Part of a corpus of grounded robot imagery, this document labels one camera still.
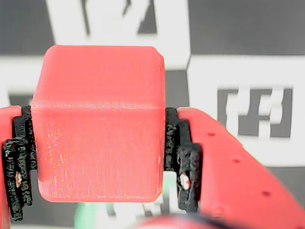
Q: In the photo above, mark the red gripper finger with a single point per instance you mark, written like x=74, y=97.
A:
x=233, y=186
x=9, y=126

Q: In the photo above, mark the red cube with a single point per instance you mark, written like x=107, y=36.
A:
x=95, y=119

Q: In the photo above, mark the black white checkerboard marker mat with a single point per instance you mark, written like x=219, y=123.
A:
x=238, y=23

